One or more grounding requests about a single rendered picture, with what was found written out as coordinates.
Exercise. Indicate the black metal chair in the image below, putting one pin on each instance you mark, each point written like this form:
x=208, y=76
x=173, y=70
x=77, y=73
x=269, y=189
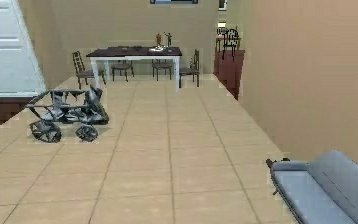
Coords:
x=231, y=40

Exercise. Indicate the white room door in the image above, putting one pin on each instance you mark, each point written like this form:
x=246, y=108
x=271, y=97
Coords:
x=10, y=50

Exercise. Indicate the dark wooden dining chair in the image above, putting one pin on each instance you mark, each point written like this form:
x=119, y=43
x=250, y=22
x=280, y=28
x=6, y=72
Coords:
x=82, y=71
x=190, y=70
x=162, y=66
x=122, y=67

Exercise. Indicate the gray two-seat couch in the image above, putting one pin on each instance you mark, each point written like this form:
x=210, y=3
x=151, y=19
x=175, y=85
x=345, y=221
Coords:
x=317, y=190

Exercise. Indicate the dark top white leg table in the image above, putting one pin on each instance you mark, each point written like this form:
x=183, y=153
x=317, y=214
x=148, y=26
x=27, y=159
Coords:
x=133, y=52

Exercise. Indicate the framed wall picture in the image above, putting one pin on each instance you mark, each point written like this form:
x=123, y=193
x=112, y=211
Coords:
x=173, y=1

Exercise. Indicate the brown figurine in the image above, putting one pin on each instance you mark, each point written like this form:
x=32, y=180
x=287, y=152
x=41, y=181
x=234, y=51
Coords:
x=158, y=39

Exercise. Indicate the grey wheeled cart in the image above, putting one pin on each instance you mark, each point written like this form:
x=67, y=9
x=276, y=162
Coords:
x=70, y=113

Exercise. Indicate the dark green figurine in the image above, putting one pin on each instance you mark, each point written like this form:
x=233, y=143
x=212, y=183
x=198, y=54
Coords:
x=168, y=39

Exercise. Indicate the white dish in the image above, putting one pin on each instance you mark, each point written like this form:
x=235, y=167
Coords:
x=157, y=49

